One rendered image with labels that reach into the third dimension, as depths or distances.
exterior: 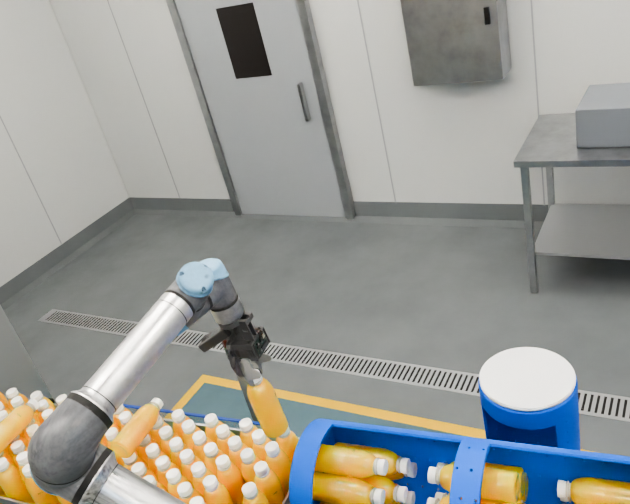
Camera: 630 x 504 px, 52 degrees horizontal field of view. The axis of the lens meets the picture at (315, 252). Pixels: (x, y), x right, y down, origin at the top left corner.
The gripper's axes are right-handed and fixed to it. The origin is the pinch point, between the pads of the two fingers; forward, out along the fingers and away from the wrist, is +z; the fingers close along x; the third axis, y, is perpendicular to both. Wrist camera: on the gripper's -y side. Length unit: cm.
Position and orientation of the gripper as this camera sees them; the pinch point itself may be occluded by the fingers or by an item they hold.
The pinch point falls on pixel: (253, 375)
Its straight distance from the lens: 170.5
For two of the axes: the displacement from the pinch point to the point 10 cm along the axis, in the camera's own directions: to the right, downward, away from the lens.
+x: 3.7, -5.7, 7.3
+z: 3.1, 8.2, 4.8
